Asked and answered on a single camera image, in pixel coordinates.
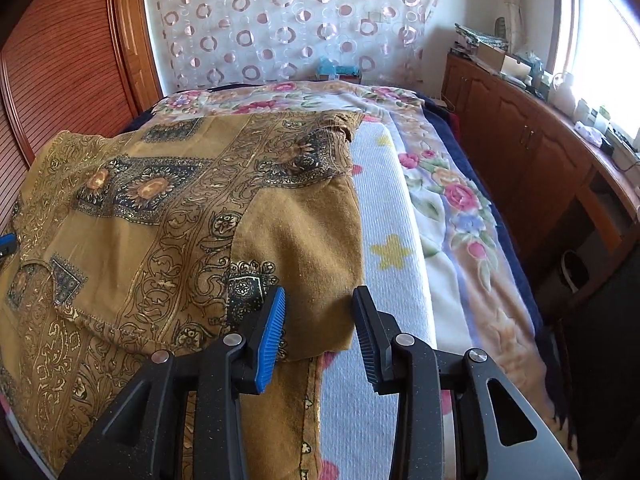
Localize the mustard patterned garment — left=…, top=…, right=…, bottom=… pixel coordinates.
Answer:
left=1, top=110, right=363, bottom=479

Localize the white flower-print blanket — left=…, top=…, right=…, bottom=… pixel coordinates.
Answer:
left=320, top=122, right=436, bottom=479

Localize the floral bed quilt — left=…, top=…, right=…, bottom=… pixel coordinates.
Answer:
left=134, top=81, right=568, bottom=436

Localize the wooden wardrobe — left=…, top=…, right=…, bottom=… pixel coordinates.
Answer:
left=1, top=0, right=162, bottom=220

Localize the long wooden cabinet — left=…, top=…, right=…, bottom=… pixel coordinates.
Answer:
left=442, top=53, right=639, bottom=304

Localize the circle-pattern sheer curtain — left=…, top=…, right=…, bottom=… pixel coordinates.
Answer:
left=144, top=0, right=437, bottom=93

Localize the blue tissue box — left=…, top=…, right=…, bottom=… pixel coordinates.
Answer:
left=314, top=58, right=361, bottom=84

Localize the white bottle on cabinet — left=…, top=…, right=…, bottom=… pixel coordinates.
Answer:
left=549, top=73, right=577, bottom=117

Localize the cardboard box on cabinet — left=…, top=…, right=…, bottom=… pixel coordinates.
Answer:
left=475, top=42, right=506, bottom=73

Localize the window with wooden frame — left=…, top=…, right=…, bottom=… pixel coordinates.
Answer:
left=554, top=0, right=639, bottom=150

